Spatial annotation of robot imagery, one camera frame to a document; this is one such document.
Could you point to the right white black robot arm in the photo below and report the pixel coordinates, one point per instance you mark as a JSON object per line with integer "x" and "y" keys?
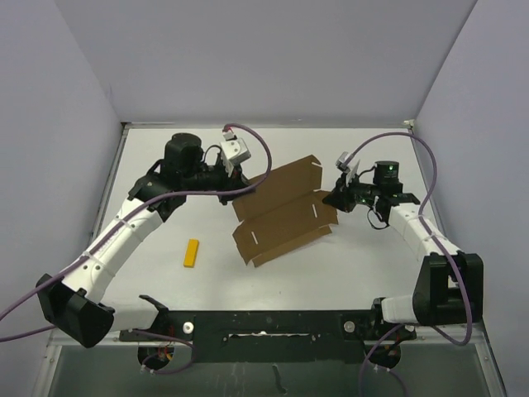
{"x": 449, "y": 287}

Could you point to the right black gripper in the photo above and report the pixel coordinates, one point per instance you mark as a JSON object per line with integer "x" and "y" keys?
{"x": 339, "y": 198}

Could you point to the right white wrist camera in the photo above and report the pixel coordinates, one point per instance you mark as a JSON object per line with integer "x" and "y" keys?
{"x": 349, "y": 165}

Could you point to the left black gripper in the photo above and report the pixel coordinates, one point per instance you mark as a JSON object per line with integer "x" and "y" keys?
{"x": 235, "y": 179}

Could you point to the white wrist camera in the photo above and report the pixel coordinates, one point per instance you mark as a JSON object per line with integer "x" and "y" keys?
{"x": 234, "y": 151}
{"x": 349, "y": 165}

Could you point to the yellow rectangular block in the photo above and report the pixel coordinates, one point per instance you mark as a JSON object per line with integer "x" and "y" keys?
{"x": 191, "y": 253}

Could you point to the brown cardboard box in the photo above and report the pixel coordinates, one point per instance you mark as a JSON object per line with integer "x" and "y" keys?
{"x": 286, "y": 212}

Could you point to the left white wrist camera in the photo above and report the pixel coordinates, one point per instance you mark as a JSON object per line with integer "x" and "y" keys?
{"x": 234, "y": 151}

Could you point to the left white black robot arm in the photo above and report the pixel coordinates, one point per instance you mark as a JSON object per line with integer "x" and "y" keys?
{"x": 73, "y": 303}

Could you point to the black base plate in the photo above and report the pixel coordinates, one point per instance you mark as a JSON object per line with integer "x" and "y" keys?
{"x": 288, "y": 336}

